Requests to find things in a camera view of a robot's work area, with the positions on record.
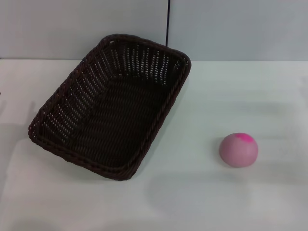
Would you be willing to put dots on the dark brown woven basket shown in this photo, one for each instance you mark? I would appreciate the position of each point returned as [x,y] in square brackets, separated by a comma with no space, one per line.
[115,115]

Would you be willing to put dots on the pink soft ball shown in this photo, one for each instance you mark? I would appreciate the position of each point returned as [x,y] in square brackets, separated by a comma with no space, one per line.
[237,152]

